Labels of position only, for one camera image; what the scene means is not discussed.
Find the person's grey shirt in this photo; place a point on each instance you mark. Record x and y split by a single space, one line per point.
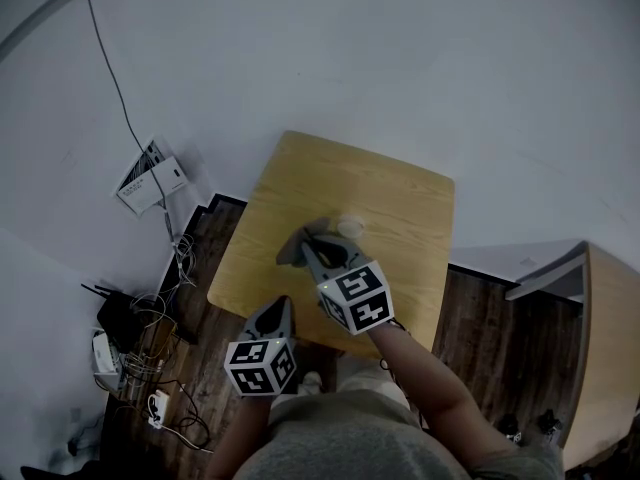
350 443

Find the grey wall trim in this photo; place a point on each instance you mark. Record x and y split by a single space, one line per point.
42 15

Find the white modem box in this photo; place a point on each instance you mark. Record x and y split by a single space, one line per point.
105 360

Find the black router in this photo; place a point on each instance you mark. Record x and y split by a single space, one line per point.
120 318

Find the wooden side table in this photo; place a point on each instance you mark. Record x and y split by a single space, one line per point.
615 353

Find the brown cardboard box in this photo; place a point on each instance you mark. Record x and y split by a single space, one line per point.
160 348

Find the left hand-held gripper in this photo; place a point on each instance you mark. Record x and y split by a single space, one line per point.
257 368

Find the white wall network panel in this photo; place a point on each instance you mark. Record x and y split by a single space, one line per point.
152 180

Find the person's left forearm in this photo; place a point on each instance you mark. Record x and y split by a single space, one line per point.
240 438

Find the white power strip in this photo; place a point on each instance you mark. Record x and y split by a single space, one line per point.
159 409

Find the small black floor device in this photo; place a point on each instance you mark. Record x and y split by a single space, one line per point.
511 425
550 423

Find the person's white shoe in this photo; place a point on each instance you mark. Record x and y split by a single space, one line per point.
311 383

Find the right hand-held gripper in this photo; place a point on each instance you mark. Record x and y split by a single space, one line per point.
360 303

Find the person's right forearm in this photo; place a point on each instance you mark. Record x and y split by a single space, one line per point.
435 393

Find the white paper cup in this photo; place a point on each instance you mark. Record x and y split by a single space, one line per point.
350 226

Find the person's light trouser leg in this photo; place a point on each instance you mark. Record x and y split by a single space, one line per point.
370 380

